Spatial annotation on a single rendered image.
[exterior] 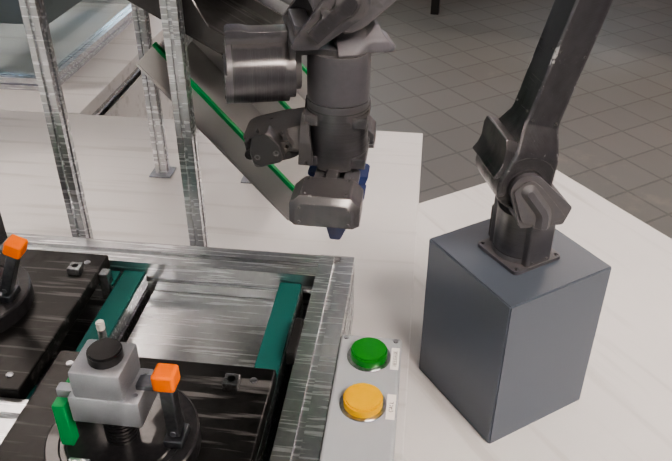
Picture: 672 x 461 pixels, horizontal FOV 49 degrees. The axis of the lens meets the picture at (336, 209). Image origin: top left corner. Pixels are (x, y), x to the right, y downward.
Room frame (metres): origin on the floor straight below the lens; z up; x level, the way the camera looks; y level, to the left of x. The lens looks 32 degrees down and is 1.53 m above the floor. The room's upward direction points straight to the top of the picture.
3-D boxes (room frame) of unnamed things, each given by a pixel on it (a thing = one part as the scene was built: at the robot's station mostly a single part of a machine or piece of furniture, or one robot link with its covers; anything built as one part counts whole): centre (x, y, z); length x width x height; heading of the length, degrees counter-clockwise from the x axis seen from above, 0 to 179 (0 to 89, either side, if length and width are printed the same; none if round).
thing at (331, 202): (0.63, 0.00, 1.22); 0.19 x 0.06 x 0.08; 173
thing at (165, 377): (0.47, 0.15, 1.04); 0.04 x 0.02 x 0.08; 83
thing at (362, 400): (0.54, -0.03, 0.96); 0.04 x 0.04 x 0.02
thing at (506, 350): (0.66, -0.20, 0.96); 0.14 x 0.14 x 0.20; 29
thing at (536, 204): (0.66, -0.20, 1.15); 0.09 x 0.07 x 0.06; 9
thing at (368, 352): (0.60, -0.04, 0.96); 0.04 x 0.04 x 0.02
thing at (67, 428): (0.46, 0.24, 1.01); 0.01 x 0.01 x 0.05; 83
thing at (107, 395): (0.47, 0.21, 1.06); 0.08 x 0.04 x 0.07; 83
